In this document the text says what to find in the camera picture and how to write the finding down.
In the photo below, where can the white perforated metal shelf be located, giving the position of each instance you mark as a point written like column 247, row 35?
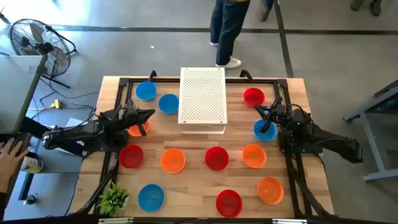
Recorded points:
column 202, row 96

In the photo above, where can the white yellow can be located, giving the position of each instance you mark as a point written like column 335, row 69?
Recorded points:
column 31, row 165

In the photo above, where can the black desk leg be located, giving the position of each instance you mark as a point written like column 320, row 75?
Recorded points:
column 31, row 126

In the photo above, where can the person's forearm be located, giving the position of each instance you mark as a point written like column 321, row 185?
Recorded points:
column 4, row 185

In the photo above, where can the orange plastic mini bowl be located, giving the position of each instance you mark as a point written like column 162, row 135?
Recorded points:
column 270, row 191
column 254, row 156
column 173, row 160
column 133, row 132

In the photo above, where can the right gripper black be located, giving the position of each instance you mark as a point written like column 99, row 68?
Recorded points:
column 276, row 113

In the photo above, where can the black floor fan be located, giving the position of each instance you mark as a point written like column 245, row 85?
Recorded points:
column 43, row 47

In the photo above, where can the silver metal bracket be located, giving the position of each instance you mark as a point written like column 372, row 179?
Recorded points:
column 289, row 221
column 115, row 220

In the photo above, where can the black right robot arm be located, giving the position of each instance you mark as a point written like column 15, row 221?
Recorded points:
column 326, row 137

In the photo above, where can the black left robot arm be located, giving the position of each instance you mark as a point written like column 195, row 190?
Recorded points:
column 77, row 137

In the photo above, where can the grey metal table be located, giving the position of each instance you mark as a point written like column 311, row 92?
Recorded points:
column 378, row 157

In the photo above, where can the grey desk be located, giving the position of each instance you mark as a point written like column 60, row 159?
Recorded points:
column 14, row 93

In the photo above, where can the red plastic mini bowl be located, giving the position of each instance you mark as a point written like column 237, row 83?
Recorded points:
column 131, row 156
column 229, row 203
column 216, row 158
column 253, row 96

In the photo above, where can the green potted plant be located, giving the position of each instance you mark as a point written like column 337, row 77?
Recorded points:
column 113, row 199

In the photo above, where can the blue plastic mini bowl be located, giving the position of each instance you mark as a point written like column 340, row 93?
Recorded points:
column 273, row 134
column 146, row 91
column 151, row 198
column 168, row 104

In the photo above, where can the white paper sheet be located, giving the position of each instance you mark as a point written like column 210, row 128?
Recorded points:
column 74, row 122

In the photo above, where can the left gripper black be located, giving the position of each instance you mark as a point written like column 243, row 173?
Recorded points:
column 132, row 116

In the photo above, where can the black caster wheel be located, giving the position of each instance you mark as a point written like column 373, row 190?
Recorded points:
column 30, row 199

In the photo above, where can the black aluminium frame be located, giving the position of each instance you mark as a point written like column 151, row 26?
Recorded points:
column 168, row 80

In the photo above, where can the person's hand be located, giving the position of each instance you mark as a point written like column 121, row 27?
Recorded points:
column 11, row 154

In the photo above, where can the yellow power plug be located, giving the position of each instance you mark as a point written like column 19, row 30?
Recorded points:
column 57, row 104

